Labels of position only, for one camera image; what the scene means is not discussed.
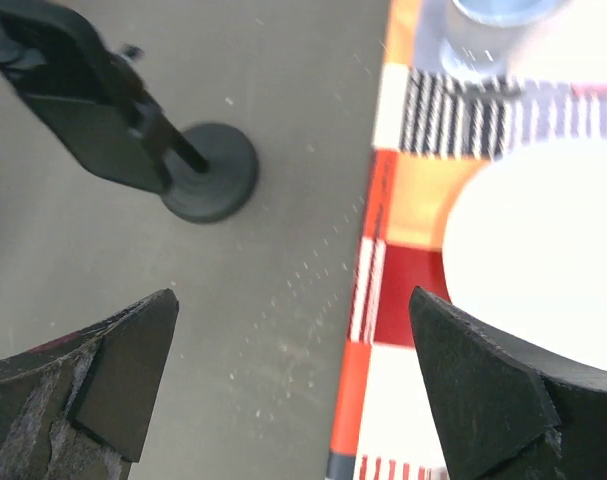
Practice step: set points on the black smartphone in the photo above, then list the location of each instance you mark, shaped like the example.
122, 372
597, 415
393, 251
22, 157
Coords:
59, 67

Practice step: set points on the black phone stand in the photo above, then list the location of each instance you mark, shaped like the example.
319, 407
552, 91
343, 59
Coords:
203, 174

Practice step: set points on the light blue cup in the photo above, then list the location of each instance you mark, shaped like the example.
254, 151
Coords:
480, 34

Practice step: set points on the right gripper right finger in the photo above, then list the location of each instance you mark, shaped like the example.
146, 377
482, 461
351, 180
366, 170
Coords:
505, 408

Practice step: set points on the white plate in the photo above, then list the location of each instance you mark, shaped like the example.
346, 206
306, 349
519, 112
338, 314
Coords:
525, 247

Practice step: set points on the patterned orange placemat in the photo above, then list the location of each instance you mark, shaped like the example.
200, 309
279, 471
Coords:
428, 140

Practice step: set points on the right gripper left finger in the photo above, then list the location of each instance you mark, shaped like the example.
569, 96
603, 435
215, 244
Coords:
79, 406

